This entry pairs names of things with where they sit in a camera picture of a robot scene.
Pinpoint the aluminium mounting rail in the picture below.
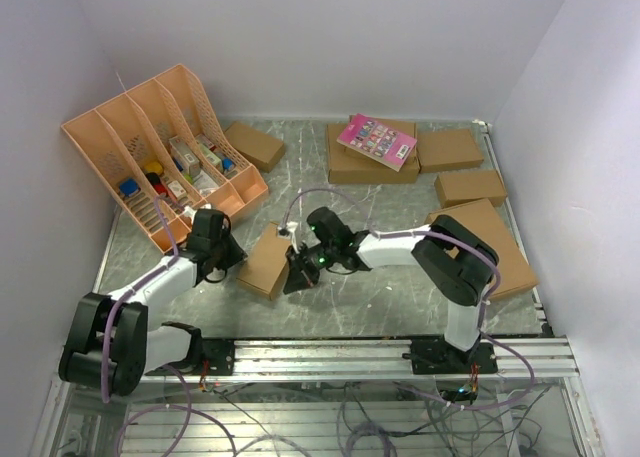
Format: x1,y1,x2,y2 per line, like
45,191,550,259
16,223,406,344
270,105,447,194
52,336,576,382

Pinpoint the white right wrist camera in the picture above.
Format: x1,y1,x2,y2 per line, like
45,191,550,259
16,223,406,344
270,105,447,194
277,221,301,253

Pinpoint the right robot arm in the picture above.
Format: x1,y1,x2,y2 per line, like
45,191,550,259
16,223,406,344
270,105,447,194
283,207,501,373

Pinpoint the small brown box right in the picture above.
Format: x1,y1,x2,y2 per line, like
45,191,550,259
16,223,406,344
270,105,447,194
434,170,508,208

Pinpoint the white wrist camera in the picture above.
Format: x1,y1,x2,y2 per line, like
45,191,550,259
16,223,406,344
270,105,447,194
180,203,212,222
277,221,301,253

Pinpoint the cardboard box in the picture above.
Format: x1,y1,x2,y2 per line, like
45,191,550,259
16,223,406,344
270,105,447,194
236,222,291,301

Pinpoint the small printed carton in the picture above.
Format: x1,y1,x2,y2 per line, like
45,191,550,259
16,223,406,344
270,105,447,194
169,136,201,178

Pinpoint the yellow toy block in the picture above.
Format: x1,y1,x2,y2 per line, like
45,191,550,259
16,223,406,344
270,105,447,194
144,161,164,176

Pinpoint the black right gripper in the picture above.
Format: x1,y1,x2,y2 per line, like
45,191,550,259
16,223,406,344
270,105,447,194
283,241,337,295

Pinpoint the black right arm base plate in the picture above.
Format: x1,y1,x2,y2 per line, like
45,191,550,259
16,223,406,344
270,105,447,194
402,336,498,375

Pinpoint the large brown box under book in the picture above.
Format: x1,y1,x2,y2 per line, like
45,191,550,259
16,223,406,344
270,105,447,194
326,124,420,185

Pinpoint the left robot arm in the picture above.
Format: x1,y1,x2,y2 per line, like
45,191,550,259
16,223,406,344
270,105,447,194
58,208,246,402

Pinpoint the pink children's book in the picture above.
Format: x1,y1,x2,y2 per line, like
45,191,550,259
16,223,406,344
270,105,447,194
336,114,417,172

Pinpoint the red toy block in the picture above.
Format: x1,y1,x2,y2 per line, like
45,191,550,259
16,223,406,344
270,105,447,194
152,183,168,197

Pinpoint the blue toy block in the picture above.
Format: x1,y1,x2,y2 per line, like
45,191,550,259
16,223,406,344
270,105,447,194
118,178,140,198

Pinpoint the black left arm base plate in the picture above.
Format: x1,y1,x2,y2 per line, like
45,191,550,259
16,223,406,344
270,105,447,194
170,338,236,376

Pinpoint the brown box back right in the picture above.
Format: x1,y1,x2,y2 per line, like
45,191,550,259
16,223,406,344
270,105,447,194
417,129,484,173

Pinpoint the small brown box by organizer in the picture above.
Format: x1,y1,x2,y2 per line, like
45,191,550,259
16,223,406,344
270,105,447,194
224,121,286,173

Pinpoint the big brown box front right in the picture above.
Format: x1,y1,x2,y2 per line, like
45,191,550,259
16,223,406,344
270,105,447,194
425,199,538,302

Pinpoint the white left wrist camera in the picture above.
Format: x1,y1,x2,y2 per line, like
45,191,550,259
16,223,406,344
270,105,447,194
180,203,212,222

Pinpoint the peach plastic file organizer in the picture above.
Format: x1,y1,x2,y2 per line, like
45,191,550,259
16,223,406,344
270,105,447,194
62,64,269,252

